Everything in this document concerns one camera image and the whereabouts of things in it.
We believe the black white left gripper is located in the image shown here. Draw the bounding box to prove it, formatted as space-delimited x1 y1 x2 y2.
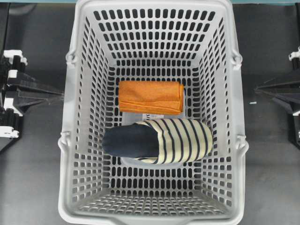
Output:
0 50 64 151

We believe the striped cream navy slipper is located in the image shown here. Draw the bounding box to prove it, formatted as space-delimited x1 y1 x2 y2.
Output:
102 118 213 165

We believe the folded orange cloth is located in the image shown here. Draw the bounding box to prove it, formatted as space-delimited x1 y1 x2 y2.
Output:
119 81 184 115

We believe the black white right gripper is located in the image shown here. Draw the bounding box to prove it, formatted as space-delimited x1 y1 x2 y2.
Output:
255 47 300 143

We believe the grey plastic shopping basket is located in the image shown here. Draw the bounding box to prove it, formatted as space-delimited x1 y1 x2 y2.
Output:
58 0 249 225

